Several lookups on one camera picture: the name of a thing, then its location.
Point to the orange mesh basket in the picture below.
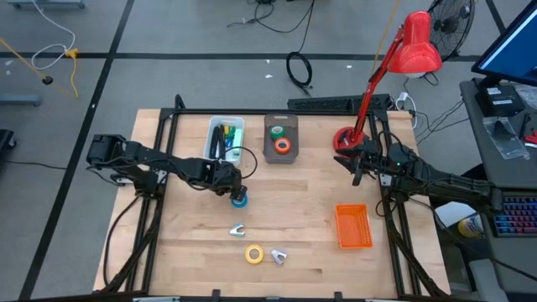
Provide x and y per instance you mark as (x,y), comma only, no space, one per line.
(354,226)

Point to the clear plastic bag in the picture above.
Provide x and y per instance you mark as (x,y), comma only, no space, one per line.
(505,138)

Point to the red desk lamp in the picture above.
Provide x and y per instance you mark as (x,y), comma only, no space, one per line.
(415,46)

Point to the small black computer box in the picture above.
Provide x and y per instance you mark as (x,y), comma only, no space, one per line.
(499,100)

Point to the backlit computer keyboard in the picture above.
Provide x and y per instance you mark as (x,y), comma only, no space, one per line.
(518,216)

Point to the silver clip near yellow roll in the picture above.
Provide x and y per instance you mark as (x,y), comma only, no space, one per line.
(279,258)

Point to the blue tape roll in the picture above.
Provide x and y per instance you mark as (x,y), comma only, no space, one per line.
(240,204)

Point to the black stapler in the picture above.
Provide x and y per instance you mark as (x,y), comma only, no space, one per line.
(217,142)

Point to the white power adapter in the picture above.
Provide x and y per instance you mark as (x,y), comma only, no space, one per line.
(403,98)

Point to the white paper sheet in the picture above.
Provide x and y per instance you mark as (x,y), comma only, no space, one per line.
(455,211)

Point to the green mini stapler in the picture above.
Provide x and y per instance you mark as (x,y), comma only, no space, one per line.
(229,136)

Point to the yellow lid wipes canister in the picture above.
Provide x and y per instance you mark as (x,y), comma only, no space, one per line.
(470,226)

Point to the grey desk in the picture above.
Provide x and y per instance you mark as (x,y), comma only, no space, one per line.
(482,168)

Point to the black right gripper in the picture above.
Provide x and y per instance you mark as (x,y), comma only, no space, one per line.
(386,159)

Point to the silver binder clip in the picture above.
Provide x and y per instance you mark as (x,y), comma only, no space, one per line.
(237,231)

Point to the computer monitor with blue screen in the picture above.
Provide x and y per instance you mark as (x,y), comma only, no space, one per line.
(512,54)

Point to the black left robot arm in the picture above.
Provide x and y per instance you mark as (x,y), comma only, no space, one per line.
(147,155)

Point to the black power strip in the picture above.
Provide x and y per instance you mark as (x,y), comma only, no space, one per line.
(327,103)

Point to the green tape roll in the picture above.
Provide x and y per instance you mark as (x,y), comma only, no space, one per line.
(272,132)

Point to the mint green stapler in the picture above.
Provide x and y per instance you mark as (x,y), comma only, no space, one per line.
(238,140)

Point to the grey plastic bin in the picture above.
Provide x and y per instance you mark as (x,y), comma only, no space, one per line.
(268,157)

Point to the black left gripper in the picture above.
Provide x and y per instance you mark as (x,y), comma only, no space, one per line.
(222,178)

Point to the blue mini stapler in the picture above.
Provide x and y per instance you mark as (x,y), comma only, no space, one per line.
(229,143)

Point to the yellow tape roll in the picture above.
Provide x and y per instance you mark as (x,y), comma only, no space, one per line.
(247,254)

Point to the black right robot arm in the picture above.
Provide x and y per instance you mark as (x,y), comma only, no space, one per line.
(453,184)

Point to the white plastic bin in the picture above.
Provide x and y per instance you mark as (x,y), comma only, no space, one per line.
(207,142)

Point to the orange tape roll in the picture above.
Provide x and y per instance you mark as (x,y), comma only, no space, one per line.
(276,146)

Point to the black floor fan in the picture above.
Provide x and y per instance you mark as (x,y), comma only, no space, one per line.
(455,25)

